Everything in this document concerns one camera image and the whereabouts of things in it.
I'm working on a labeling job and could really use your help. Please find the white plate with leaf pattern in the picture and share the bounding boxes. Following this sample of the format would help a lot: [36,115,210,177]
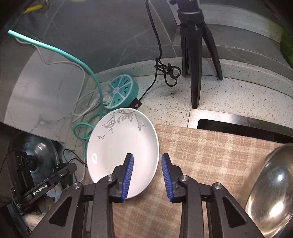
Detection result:
[86,108,160,198]

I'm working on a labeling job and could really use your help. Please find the stainless steel bowl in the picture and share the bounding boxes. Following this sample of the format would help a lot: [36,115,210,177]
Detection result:
[244,143,292,237]

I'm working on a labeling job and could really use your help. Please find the steel pot lid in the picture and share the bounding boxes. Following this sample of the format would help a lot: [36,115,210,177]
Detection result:
[9,131,59,185]

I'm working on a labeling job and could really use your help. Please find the beige plaid tablecloth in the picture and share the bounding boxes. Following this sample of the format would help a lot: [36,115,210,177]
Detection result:
[113,124,279,237]

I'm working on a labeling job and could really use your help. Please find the teal round power strip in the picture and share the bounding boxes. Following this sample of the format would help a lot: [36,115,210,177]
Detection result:
[105,74,139,111]

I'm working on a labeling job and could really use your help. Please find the black mini tripod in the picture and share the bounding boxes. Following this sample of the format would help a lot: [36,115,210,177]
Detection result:
[169,1,223,109]

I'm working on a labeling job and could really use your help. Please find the teal power cable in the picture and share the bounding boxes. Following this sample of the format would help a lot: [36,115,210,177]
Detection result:
[7,29,106,161]

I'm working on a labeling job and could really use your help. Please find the white cable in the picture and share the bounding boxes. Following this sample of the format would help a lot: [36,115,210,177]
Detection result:
[14,36,108,123]

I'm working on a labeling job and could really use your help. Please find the black cable with switch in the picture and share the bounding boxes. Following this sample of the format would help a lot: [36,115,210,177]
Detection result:
[128,0,182,109]

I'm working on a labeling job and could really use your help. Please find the yellow gas hose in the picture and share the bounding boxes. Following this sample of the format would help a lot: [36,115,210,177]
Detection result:
[22,4,44,14]

